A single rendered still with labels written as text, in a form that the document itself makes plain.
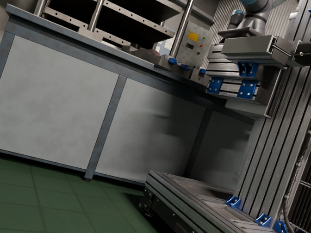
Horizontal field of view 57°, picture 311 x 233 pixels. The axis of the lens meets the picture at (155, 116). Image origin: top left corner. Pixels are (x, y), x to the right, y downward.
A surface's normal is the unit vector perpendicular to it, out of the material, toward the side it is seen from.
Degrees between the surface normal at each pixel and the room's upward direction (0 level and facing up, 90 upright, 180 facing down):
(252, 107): 90
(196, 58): 90
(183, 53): 90
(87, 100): 90
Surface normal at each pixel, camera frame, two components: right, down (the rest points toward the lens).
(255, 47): -0.83, -0.28
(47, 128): 0.34, 0.13
